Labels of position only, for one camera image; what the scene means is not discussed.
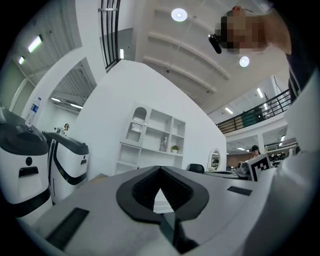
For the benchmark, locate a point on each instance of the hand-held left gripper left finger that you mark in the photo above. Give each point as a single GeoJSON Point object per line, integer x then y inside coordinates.
{"type": "Point", "coordinates": [100, 200]}

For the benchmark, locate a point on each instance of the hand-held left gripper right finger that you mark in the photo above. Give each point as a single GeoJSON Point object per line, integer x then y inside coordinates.
{"type": "Point", "coordinates": [225, 205]}

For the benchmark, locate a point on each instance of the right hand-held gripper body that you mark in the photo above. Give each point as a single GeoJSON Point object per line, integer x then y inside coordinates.
{"type": "Point", "coordinates": [260, 166]}

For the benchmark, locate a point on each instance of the oval white mirror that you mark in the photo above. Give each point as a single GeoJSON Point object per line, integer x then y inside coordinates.
{"type": "Point", "coordinates": [215, 158]}

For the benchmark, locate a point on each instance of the white black robot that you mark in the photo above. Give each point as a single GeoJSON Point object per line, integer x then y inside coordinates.
{"type": "Point", "coordinates": [22, 180]}
{"type": "Point", "coordinates": [70, 165]}

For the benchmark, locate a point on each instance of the black office chair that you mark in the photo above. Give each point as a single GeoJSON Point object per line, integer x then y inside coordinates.
{"type": "Point", "coordinates": [196, 168]}

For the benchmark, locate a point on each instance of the black metal railing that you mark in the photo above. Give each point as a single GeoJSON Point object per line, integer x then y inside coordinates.
{"type": "Point", "coordinates": [108, 10]}
{"type": "Point", "coordinates": [250, 120]}

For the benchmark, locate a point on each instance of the rectangular ceiling light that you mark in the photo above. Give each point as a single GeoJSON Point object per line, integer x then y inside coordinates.
{"type": "Point", "coordinates": [35, 43]}
{"type": "Point", "coordinates": [260, 93]}
{"type": "Point", "coordinates": [21, 60]}
{"type": "Point", "coordinates": [121, 53]}
{"type": "Point", "coordinates": [228, 110]}
{"type": "Point", "coordinates": [56, 99]}
{"type": "Point", "coordinates": [76, 106]}

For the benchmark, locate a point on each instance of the small potted plant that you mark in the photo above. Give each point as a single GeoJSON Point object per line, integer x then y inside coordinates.
{"type": "Point", "coordinates": [175, 149]}

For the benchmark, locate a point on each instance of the pale upright book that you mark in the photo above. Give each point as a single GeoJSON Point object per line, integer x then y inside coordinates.
{"type": "Point", "coordinates": [163, 145]}

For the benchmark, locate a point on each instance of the white shelf unit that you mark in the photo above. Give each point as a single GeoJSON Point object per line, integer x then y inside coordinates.
{"type": "Point", "coordinates": [160, 125]}

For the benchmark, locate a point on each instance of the person's black shirt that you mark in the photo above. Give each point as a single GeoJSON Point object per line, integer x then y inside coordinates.
{"type": "Point", "coordinates": [296, 75]}

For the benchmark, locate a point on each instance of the round ceiling light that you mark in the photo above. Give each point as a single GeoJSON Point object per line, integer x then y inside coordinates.
{"type": "Point", "coordinates": [179, 15]}
{"type": "Point", "coordinates": [244, 61]}

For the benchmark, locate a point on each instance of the clear water bottle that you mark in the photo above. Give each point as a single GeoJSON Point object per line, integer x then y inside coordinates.
{"type": "Point", "coordinates": [33, 112]}

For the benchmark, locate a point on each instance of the person's head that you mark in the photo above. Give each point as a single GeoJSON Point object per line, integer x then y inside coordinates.
{"type": "Point", "coordinates": [275, 32]}

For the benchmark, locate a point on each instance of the black head-worn camera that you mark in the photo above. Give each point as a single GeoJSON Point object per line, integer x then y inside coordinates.
{"type": "Point", "coordinates": [215, 45]}

